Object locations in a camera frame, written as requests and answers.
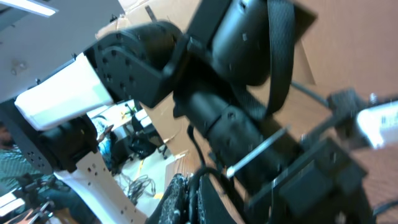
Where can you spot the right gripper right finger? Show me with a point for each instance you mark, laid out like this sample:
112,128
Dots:
210,208

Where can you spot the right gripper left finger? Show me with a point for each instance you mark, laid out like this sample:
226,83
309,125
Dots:
172,205

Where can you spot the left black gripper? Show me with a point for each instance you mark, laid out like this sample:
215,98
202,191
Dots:
313,180

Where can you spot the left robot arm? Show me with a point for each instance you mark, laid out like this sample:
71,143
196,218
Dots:
228,74

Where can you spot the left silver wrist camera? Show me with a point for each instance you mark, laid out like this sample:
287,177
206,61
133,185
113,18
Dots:
378,124

